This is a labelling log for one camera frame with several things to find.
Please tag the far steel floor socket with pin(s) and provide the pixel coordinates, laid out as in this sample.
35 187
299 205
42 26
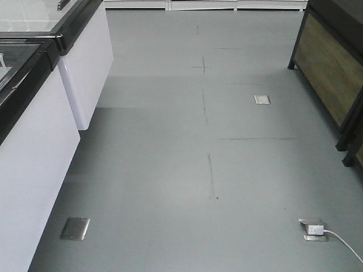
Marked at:
262 99

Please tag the far white chest freezer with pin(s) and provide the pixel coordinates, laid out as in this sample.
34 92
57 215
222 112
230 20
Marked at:
80 32

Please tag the white chest freezer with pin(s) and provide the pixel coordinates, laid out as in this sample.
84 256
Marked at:
80 32
39 137

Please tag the white store shelving unit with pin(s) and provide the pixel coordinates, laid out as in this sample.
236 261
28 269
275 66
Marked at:
207 5

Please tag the left steel floor plate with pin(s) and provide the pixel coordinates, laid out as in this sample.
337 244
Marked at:
75 229

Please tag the near white chest freezer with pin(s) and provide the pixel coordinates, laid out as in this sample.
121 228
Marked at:
39 137

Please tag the right open floor socket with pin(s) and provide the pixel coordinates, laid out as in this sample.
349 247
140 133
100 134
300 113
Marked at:
304 222

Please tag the white power adapter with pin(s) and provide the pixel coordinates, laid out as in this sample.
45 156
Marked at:
315 229

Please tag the black wooden display stand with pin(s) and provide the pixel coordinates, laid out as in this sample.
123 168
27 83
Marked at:
328 53

